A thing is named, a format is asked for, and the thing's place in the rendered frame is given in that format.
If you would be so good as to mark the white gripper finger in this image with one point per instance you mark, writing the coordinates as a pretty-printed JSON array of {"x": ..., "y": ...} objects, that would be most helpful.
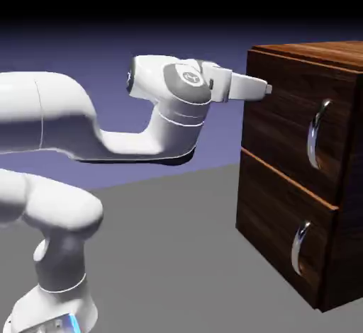
[{"x": 269, "y": 89}]

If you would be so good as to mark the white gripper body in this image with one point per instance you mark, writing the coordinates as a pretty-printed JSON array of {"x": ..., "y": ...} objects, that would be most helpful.
[{"x": 246, "y": 87}]

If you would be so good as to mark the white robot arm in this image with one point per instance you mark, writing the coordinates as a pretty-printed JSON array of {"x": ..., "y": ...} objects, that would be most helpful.
[{"x": 71, "y": 117}]

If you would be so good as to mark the dark wooden cabinet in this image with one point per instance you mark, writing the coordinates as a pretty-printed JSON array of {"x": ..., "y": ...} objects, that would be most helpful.
[{"x": 297, "y": 146}]

